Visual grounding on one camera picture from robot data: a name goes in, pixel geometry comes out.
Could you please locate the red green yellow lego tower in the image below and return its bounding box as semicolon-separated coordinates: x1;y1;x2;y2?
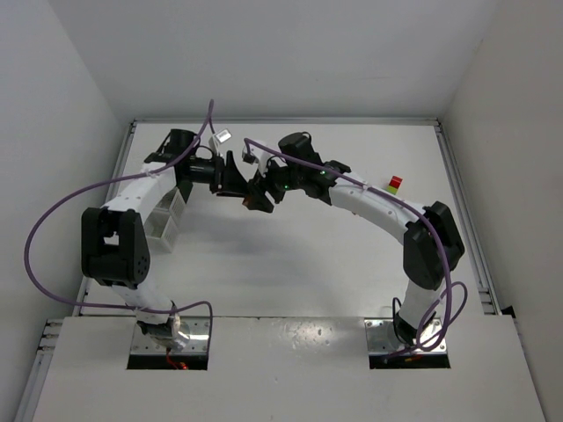
386;176;403;195

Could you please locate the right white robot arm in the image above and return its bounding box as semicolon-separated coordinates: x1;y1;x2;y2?
243;132;465;352

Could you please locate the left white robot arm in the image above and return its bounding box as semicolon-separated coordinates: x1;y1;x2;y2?
81;129;247;349

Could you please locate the white slotted container far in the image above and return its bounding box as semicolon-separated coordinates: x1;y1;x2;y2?
154;188;186;221

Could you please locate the white slotted container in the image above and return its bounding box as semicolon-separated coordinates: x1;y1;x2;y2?
154;188;186;221
143;212;179;253

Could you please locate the white slotted container near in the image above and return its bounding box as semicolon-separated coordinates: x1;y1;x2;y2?
143;212;179;253

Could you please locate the white front cover panel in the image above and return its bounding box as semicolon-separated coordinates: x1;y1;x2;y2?
34;316;544;421

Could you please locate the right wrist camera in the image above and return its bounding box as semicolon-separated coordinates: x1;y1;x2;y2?
242;140;274;177

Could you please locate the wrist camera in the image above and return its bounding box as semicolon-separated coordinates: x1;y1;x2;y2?
242;140;274;177
208;128;232;155

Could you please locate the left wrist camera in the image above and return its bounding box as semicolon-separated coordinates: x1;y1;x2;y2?
208;128;232;155

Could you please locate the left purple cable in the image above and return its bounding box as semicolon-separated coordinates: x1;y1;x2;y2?
23;98;216;344

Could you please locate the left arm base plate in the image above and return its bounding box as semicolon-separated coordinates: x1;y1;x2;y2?
130;316;211;356

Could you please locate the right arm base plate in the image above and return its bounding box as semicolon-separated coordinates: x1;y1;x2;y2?
364;318;448;358

